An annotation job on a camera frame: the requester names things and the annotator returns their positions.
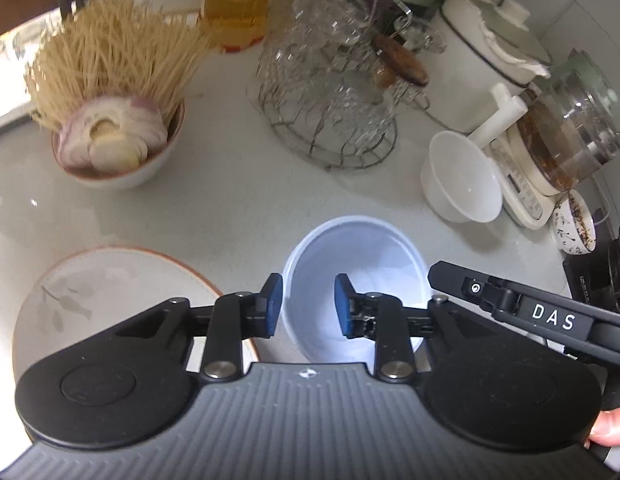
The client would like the blue plastic bowl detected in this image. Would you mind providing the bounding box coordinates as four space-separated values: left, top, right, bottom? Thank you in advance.
282 216 432 367

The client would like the white ceramic bowl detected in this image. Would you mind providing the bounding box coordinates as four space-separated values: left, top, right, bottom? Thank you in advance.
421 131 503 223

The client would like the large white leaf bowl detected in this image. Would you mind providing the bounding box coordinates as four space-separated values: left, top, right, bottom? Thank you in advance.
11 245 261 376

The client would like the person's right hand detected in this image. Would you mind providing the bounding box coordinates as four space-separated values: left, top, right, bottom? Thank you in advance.
589 408 620 448

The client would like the induction cooktop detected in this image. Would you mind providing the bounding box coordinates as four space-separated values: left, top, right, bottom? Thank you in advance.
563 227 620 314

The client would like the patterned cup with tea leaves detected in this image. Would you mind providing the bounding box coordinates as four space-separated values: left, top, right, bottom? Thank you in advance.
551 190 596 256

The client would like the glass health kettle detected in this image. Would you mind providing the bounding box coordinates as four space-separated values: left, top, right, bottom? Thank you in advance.
485 70 620 231

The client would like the bowl with onion and noodles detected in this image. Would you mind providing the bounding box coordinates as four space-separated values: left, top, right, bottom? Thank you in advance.
52 96 185 191

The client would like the sliced red onion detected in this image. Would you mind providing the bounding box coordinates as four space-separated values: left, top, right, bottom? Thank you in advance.
55 96 168 176

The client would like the white electric cooker pot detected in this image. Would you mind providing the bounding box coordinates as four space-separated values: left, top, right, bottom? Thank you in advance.
418 0 551 134

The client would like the dry noodle bundle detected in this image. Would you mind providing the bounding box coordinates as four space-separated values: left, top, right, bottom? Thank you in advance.
24 0 215 131

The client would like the white rack drip tray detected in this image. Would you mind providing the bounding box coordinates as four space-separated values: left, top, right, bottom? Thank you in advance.
0 18 50 128

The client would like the wire glass rack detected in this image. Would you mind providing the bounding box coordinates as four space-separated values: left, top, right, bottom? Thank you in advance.
247 0 447 170

